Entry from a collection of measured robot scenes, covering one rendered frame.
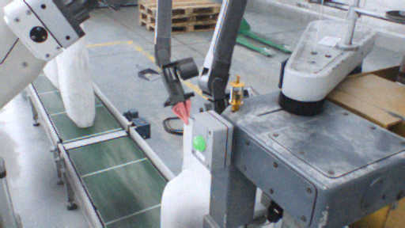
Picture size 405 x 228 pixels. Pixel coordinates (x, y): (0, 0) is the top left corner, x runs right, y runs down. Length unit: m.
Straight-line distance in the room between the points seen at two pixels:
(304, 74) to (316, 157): 0.18
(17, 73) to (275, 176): 0.70
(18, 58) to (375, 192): 0.84
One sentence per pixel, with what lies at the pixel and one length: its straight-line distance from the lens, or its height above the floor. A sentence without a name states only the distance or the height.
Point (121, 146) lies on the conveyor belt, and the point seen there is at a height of 0.38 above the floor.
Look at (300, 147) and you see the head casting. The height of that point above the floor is 1.34.
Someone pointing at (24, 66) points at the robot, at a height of 1.32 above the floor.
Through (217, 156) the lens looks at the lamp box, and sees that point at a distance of 0.70.
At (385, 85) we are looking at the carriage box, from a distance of 0.99.
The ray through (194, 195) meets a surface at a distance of 1.27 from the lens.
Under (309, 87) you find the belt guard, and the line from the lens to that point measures 0.72.
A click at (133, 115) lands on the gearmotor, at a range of 2.78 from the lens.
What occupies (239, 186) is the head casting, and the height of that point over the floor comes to 1.18.
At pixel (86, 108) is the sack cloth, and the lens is 2.69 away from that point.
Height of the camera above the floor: 1.66
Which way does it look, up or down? 26 degrees down
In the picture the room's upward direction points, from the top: 2 degrees clockwise
